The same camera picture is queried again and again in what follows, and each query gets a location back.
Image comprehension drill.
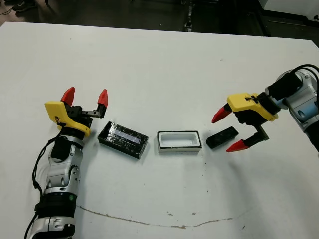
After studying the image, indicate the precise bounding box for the metal floor cable track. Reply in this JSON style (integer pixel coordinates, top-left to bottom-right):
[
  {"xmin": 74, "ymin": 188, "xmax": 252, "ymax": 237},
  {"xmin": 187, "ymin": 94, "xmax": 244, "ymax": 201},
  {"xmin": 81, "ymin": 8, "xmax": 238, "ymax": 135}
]
[{"xmin": 183, "ymin": 0, "xmax": 195, "ymax": 32}]

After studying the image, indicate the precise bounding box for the black camera box lid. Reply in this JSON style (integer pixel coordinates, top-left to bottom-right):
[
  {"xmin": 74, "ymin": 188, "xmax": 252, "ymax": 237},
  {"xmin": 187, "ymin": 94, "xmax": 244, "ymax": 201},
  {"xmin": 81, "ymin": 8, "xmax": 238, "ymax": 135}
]
[{"xmin": 97, "ymin": 120, "xmax": 150, "ymax": 160}]

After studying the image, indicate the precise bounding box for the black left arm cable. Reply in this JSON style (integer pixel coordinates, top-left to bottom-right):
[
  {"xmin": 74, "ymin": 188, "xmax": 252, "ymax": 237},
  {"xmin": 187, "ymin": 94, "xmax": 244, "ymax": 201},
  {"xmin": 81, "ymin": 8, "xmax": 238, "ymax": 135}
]
[{"xmin": 24, "ymin": 136, "xmax": 60, "ymax": 239}]

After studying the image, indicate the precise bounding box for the black slim camera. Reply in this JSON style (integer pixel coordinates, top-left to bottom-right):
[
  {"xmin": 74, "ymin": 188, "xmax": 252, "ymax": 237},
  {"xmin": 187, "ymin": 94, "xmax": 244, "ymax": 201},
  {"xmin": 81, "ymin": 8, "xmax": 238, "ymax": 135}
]
[{"xmin": 205, "ymin": 126, "xmax": 240, "ymax": 150}]

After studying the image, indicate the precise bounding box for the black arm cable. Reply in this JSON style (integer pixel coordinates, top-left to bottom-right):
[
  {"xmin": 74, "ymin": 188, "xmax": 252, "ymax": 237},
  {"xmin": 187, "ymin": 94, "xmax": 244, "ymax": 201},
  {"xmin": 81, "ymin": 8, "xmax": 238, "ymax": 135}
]
[
  {"xmin": 291, "ymin": 64, "xmax": 319, "ymax": 105},
  {"xmin": 24, "ymin": 136, "xmax": 60, "ymax": 239}
]

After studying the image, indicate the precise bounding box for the dark shoe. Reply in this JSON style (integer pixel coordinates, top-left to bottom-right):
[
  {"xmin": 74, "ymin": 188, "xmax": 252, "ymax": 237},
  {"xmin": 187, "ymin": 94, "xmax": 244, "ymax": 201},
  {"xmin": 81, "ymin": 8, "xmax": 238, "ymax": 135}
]
[{"xmin": 11, "ymin": 0, "xmax": 33, "ymax": 12}]

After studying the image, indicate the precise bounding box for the white camera box base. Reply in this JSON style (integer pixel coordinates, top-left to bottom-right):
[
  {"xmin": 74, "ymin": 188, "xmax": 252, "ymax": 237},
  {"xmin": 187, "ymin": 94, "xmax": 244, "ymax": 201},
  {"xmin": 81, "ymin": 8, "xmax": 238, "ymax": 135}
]
[{"xmin": 157, "ymin": 129, "xmax": 202, "ymax": 154}]

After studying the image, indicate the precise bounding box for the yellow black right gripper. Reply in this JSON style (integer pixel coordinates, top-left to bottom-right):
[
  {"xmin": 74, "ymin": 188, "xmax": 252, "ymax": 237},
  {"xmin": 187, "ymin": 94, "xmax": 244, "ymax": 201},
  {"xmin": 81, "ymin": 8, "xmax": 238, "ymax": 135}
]
[{"xmin": 211, "ymin": 92, "xmax": 279, "ymax": 153}]

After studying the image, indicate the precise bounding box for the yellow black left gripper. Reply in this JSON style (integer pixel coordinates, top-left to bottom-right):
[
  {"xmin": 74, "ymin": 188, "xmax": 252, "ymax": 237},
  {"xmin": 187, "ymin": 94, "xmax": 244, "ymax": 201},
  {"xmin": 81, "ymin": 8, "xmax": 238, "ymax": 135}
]
[{"xmin": 44, "ymin": 87, "xmax": 109, "ymax": 138}]

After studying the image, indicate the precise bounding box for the white cabinet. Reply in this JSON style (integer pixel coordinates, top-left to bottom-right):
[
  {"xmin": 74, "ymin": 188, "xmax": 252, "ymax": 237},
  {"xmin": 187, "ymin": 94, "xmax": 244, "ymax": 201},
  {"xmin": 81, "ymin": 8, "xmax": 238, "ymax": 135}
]
[{"xmin": 258, "ymin": 0, "xmax": 319, "ymax": 25}]

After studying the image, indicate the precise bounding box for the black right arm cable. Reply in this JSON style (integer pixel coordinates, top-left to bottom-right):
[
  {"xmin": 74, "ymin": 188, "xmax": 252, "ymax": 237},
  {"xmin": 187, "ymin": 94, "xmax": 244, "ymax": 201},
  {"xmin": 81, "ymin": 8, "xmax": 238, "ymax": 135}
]
[{"xmin": 291, "ymin": 64, "xmax": 319, "ymax": 105}]

